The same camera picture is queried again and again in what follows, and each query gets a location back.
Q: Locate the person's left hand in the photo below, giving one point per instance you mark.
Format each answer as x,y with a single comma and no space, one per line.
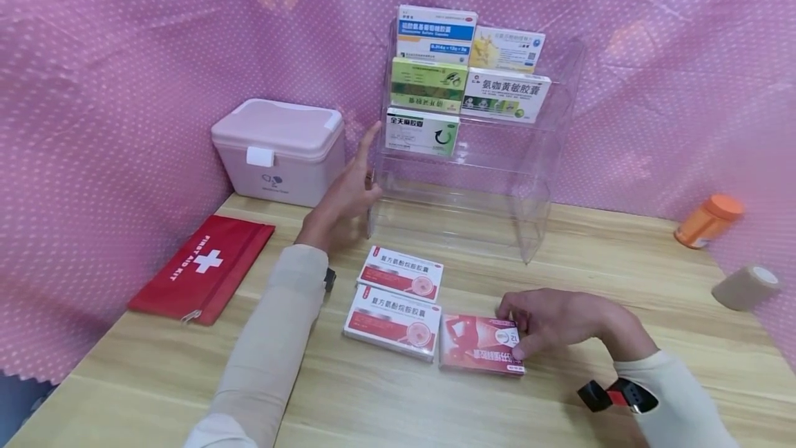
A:
336,209

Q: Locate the person's right hand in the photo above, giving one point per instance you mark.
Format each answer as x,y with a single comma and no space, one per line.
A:
572,316

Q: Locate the person's left forearm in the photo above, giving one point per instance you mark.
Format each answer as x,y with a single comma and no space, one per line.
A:
273,344

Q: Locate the person's right forearm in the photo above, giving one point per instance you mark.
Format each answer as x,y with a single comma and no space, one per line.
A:
671,399

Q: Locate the black wrist band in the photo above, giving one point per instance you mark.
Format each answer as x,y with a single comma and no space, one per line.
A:
615,396
329,279

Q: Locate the pink plastic storage box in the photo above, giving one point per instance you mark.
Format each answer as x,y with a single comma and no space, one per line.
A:
280,151

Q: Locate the white red medicine box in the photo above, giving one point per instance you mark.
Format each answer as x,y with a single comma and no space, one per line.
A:
401,274
392,323

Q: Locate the white box green arrow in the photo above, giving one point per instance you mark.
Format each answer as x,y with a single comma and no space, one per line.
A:
420,131

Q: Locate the red first aid pouch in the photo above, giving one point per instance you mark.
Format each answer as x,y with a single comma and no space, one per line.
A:
202,268

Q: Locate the clear acrylic display rack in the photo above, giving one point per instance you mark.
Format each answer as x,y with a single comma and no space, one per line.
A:
485,185

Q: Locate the green medicine box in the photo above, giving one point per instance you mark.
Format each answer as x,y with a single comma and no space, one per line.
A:
428,85

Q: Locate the orange bottle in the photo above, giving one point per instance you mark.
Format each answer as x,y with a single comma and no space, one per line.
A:
709,221

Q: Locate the beige bandage roll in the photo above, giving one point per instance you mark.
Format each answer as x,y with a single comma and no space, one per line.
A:
743,289

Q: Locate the blue white medicine box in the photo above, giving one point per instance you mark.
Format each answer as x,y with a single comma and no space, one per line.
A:
435,33

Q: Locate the white box green label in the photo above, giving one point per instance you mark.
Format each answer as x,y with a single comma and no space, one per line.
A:
505,94

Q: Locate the yellow medicine box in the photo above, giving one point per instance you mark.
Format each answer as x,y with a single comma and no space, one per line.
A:
507,50

